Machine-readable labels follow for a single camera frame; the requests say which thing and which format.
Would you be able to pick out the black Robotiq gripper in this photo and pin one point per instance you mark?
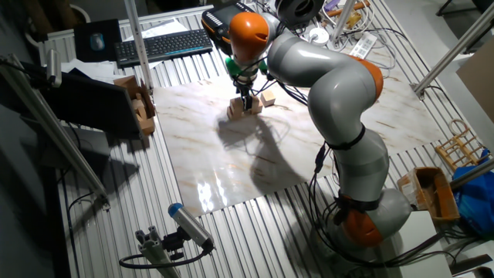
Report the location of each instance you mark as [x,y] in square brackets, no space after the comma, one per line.
[244,89]

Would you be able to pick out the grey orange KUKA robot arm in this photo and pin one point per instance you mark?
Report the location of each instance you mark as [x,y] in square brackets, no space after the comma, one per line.
[339,92]

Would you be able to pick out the white marble pattern sheet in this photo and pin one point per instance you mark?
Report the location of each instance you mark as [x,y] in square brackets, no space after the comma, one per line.
[216,162]

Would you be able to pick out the orange black teach pendant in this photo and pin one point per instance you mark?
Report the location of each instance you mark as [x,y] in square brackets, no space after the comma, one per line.
[216,19]

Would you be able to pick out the black computer keyboard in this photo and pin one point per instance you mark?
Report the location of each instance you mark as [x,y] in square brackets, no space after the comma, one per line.
[162,46]

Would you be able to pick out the white round socket hub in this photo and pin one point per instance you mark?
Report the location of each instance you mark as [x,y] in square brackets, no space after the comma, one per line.
[319,35]

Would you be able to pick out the black round fan housing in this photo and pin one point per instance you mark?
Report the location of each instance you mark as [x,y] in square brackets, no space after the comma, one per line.
[301,9]

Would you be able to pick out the open cardboard box with wood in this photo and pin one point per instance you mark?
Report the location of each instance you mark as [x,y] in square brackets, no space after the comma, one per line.
[127,83]

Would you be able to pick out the upright aluminium strut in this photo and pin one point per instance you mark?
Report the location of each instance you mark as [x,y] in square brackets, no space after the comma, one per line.
[139,46]

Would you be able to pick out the white power strip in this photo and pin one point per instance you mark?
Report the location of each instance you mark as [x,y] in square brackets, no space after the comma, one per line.
[363,45]

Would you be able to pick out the wooden stick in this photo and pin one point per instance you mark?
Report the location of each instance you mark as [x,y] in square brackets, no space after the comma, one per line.
[347,8]

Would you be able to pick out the black mouse pad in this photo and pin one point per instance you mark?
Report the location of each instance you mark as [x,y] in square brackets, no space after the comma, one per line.
[114,42]

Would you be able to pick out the black flat monitor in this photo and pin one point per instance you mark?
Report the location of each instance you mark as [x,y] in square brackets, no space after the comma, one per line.
[88,104]

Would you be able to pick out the dark computer mouse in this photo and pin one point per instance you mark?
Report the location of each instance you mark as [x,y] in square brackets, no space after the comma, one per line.
[97,41]

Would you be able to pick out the short aluminium profile stand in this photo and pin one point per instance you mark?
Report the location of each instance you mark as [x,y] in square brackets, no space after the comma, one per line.
[154,251]

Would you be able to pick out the long diagonal aluminium strut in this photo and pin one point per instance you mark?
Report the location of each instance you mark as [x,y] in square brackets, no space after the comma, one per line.
[58,132]

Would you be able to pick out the small wooden rack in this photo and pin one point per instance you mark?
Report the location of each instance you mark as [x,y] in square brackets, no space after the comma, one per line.
[447,154]

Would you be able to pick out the brown cardboard box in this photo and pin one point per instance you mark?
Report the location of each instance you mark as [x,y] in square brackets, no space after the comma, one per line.
[444,201]

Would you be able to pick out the white box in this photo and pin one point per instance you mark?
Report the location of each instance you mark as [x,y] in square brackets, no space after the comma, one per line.
[420,247]

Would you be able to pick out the flat cardboard sheet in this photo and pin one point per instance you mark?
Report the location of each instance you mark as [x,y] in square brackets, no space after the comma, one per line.
[478,85]

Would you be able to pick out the low aluminium strut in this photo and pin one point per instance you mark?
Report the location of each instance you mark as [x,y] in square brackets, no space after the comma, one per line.
[474,171]

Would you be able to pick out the blue fabric bag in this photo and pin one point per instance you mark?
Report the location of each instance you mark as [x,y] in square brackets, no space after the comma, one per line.
[474,201]

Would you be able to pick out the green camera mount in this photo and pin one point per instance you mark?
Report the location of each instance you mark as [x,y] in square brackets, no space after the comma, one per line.
[231,68]

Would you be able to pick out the silver camera with blue end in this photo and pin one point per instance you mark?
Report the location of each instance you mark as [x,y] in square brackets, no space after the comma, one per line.
[191,226]

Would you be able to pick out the black camera clamp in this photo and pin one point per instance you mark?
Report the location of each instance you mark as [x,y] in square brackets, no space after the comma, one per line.
[173,243]

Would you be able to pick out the silver camera on strut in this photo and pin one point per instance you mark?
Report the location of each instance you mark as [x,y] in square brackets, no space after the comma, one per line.
[54,67]

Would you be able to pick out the aluminium profile post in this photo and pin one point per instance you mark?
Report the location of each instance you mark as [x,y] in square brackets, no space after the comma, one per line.
[451,52]

